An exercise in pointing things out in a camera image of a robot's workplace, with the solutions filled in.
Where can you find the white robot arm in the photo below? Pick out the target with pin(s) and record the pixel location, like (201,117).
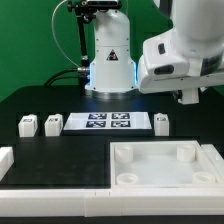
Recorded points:
(112,72)

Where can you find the white fence wall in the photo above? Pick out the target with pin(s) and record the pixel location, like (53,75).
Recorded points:
(114,202)
(215,158)
(6,160)

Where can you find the white front fence wall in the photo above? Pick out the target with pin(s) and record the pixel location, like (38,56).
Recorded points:
(114,202)

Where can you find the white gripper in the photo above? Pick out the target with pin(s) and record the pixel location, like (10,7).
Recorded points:
(173,63)

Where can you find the white square table top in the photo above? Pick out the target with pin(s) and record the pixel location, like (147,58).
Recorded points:
(161,164)

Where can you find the white right fence wall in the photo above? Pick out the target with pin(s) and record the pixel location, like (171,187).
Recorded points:
(215,158)

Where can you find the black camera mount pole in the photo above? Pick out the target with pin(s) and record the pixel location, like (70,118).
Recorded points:
(84,15)

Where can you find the white marker sheet with tags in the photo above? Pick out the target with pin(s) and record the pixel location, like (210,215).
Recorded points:
(108,121)

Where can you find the white left fence wall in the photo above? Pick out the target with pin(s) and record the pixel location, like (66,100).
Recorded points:
(6,160)

